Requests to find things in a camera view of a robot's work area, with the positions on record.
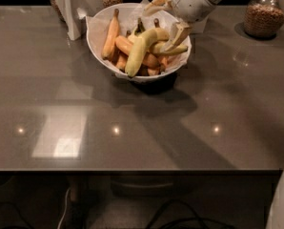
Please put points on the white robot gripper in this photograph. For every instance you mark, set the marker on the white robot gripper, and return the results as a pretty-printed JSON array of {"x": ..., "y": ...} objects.
[{"x": 192, "y": 2}]

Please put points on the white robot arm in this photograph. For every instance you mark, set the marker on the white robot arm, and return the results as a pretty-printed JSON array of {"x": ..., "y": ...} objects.
[{"x": 187, "y": 12}]

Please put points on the small green-tipped banana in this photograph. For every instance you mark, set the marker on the small green-tipped banana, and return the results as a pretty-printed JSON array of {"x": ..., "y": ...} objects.
[{"x": 137, "y": 30}]

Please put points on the yellow banana on right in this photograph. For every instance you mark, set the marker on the yellow banana on right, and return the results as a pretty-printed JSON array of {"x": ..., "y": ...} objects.
[{"x": 156, "y": 49}]

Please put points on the white paper bowl liner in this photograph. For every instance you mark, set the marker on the white paper bowl liner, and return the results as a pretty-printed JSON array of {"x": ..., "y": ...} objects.
[{"x": 129, "y": 13}]

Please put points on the large yellow-green banana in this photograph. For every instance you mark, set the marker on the large yellow-green banana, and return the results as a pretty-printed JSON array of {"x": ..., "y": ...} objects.
[{"x": 141, "y": 46}]

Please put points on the white bowl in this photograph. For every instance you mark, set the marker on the white bowl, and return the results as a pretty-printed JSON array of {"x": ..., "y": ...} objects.
[{"x": 129, "y": 44}]

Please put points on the orange banana with brown stem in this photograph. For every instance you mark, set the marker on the orange banana with brown stem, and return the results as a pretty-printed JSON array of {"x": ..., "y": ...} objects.
[{"x": 162, "y": 59}]

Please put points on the orange banana in middle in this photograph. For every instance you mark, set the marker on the orange banana in middle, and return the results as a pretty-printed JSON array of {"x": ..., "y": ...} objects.
[{"x": 137, "y": 55}]

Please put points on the orange banana on left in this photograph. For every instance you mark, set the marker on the orange banana on left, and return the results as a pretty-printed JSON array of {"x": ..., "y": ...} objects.
[{"x": 113, "y": 32}]

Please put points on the small orange banana lower left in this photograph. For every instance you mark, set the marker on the small orange banana lower left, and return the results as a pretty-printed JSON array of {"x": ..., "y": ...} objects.
[{"x": 121, "y": 62}]

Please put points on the glass jar right with grains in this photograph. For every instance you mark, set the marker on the glass jar right with grains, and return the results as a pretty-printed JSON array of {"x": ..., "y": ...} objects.
[{"x": 263, "y": 18}]

